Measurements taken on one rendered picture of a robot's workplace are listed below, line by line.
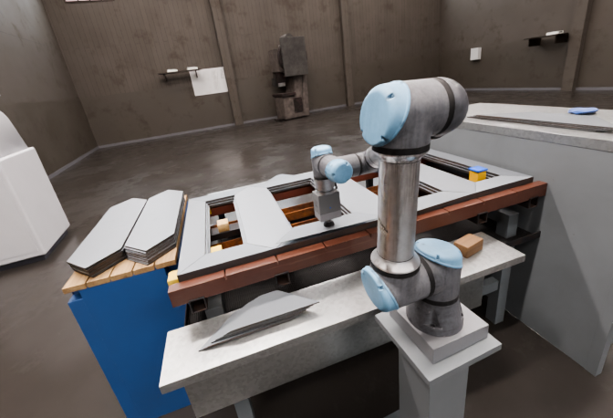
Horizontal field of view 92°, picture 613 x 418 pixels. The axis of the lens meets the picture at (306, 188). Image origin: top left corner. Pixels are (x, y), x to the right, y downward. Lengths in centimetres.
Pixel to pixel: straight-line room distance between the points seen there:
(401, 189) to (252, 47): 1133
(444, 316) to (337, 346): 57
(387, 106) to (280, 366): 105
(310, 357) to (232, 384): 30
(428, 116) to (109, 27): 1151
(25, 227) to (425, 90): 373
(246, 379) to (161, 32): 1107
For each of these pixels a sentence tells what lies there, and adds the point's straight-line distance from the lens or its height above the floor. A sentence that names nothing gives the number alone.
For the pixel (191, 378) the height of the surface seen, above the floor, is 67.
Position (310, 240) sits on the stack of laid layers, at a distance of 111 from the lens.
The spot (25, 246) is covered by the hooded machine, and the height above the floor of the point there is 20.
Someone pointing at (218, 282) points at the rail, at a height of 81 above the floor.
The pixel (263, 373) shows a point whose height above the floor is 39.
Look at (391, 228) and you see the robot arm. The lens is 68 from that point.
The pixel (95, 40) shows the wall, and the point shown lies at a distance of 1189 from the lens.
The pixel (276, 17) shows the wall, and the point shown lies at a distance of 1220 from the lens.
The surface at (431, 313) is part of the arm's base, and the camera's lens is 91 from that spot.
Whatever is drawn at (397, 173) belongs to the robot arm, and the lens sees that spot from 62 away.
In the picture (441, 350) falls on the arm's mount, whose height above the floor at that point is 71.
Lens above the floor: 141
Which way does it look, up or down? 21 degrees down
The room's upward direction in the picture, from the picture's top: 8 degrees counter-clockwise
